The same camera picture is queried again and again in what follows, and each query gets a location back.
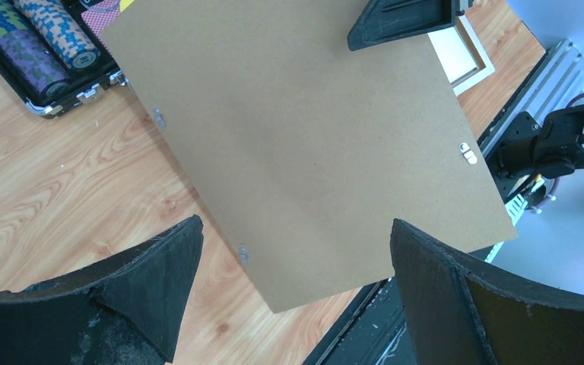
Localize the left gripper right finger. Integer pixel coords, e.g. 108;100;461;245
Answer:
390;219;584;364

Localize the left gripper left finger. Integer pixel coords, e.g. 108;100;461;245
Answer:
0;216;204;364

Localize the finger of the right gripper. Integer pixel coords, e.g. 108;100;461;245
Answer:
347;0;458;51

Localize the light wooden picture frame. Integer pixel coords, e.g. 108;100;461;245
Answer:
427;15;495;96

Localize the brown cardboard backing board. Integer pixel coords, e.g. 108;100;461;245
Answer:
102;1;516;313

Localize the black poker chip case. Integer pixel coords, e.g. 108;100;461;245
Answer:
0;1;128;119

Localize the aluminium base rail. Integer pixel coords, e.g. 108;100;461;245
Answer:
478;37;584;263

